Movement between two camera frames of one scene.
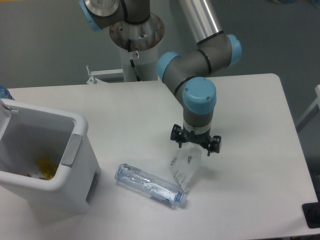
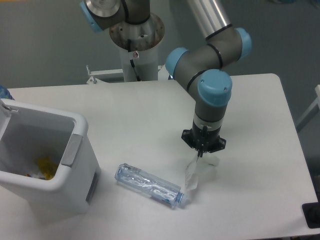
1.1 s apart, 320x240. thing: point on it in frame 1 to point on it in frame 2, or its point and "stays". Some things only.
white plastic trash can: [27, 131] stays
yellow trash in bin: [48, 167] stays
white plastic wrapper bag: [184, 165] to [197, 167]
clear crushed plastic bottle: [154, 186] stays
